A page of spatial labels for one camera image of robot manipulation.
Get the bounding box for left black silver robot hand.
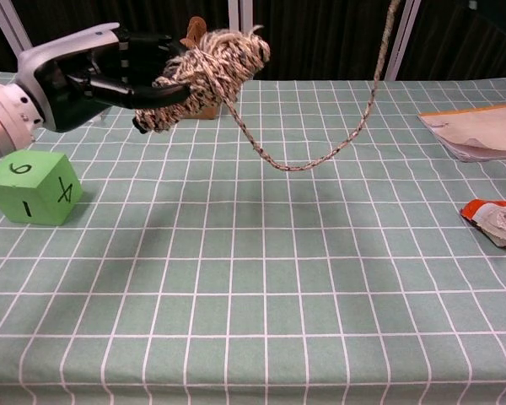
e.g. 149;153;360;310
16;23;191;134

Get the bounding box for speckled twine rope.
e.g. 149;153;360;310
132;0;402;172

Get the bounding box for green numbered foam cube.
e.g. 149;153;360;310
0;149;84;227

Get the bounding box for green checked tablecloth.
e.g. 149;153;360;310
0;71;506;405

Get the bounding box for yellow spined paper notebook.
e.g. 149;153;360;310
417;103;506;164

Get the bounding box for orange white snack wrapper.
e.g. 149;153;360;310
459;198;506;250

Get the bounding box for white partition post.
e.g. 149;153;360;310
383;0;423;82
227;0;254;81
0;0;34;54

